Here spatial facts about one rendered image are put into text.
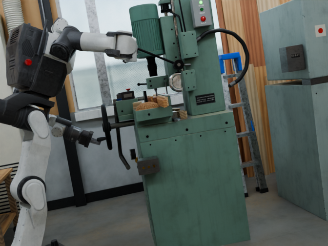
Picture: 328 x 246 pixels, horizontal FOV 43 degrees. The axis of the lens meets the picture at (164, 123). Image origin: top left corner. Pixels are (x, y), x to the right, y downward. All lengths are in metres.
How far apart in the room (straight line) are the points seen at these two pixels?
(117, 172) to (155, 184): 1.57
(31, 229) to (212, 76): 1.33
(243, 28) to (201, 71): 1.66
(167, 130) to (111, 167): 1.65
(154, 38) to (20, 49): 0.83
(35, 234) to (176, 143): 0.91
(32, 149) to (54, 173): 1.85
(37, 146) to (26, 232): 0.43
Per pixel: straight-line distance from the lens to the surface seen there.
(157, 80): 2.60
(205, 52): 2.58
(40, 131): 2.15
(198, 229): 2.61
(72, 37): 2.04
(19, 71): 2.12
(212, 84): 2.58
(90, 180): 4.03
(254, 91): 3.97
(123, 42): 1.96
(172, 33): 2.59
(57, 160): 3.99
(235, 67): 3.51
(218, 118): 2.49
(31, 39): 2.16
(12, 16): 3.82
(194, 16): 2.53
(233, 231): 2.67
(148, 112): 2.36
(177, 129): 2.44
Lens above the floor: 1.09
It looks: 7 degrees down
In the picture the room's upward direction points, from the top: 9 degrees counter-clockwise
